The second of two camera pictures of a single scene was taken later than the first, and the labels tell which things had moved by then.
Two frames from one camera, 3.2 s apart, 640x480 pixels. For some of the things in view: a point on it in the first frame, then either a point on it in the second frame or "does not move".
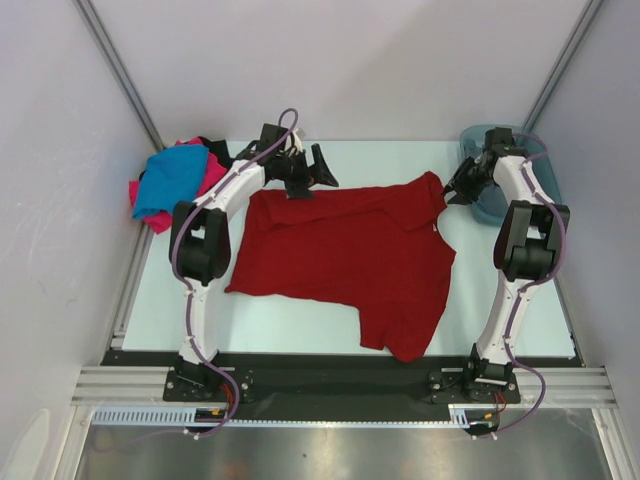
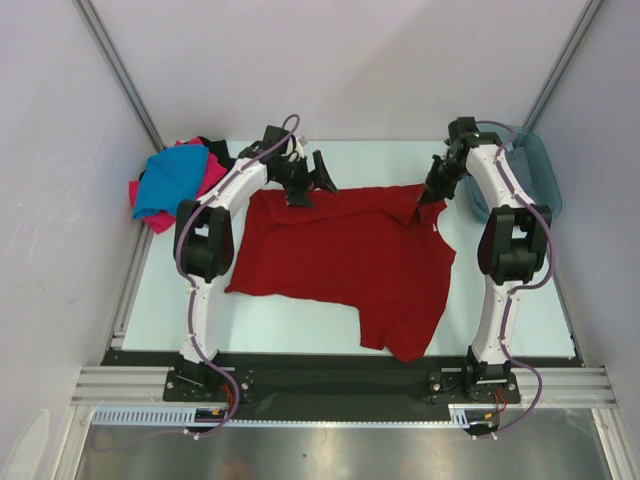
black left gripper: [310, 176] does not move
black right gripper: [458, 180] to [433, 189]
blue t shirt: [170, 178] does not move
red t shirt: [377, 246] does not move
